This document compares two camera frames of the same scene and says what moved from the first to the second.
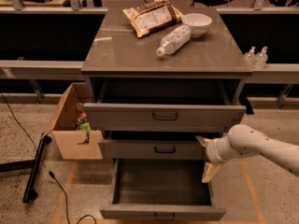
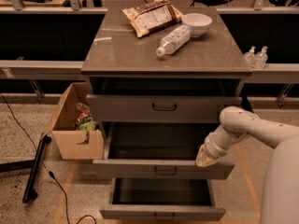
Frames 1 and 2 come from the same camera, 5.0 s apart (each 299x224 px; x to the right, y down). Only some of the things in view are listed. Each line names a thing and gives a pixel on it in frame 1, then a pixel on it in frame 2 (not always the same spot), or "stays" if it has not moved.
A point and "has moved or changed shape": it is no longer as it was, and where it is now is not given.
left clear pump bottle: [250, 58] stays
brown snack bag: [153, 15] stays
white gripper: [212, 150] -> [212, 147]
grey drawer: [156, 149] has moved or changed shape
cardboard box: [64, 127] stays
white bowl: [199, 23] stays
